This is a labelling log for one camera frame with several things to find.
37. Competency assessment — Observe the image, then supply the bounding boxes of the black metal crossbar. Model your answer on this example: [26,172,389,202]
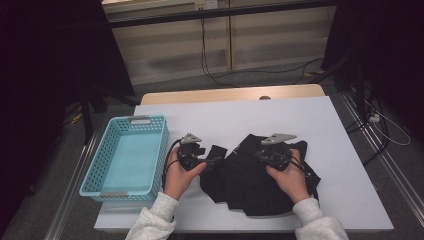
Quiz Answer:
[107,0,338,29]

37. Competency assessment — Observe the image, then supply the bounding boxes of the wide black curtain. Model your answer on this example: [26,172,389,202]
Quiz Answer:
[0,0,136,234]

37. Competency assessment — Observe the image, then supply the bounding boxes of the black tripod stand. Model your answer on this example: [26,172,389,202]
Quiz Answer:
[79,84,141,146]

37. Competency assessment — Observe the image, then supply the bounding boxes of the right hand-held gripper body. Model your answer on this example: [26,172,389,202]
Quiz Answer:
[254,133,298,172]

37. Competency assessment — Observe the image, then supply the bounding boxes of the black shorts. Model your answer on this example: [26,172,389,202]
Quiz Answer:
[199,133,322,217]

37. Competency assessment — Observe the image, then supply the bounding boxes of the light blue plastic basket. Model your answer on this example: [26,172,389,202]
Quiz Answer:
[79,114,170,203]

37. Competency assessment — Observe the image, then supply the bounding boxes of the black hanging cable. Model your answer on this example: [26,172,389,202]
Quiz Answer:
[199,18,241,89]

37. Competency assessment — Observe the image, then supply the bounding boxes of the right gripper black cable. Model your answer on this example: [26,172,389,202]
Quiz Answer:
[289,156,320,202]

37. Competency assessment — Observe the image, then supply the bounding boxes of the white table mat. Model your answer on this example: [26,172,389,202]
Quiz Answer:
[94,95,395,233]

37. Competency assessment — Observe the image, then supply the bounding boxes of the metal floor rail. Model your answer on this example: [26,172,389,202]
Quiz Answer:
[43,133,101,240]
[338,91,424,219]

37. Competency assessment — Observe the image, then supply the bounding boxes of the person's right hand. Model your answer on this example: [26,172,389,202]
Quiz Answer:
[265,148,311,205]

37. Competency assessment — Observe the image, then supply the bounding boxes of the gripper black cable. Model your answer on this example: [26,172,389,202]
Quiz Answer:
[289,156,320,202]
[161,138,183,192]

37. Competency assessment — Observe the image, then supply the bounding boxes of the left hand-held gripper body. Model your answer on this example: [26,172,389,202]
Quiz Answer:
[177,132,207,172]

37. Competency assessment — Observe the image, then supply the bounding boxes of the white floor cable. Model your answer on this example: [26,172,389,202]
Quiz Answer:
[364,99,412,147]

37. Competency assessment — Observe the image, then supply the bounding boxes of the white wall socket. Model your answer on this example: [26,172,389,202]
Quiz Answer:
[194,0,219,10]

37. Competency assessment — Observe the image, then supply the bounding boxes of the thick black floor cable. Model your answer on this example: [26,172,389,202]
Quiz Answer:
[346,96,391,167]

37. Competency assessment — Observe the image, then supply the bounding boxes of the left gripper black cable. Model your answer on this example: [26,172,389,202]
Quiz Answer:
[161,138,183,192]

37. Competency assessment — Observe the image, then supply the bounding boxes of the narrow black curtain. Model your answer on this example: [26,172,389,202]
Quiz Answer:
[321,0,424,141]

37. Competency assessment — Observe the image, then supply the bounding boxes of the wooden table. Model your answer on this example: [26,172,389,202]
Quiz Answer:
[139,83,326,106]

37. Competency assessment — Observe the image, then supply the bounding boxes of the black metal stand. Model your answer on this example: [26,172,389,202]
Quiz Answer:
[308,54,368,114]

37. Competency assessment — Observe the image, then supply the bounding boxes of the person's left hand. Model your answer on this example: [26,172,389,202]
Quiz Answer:
[163,147,208,201]

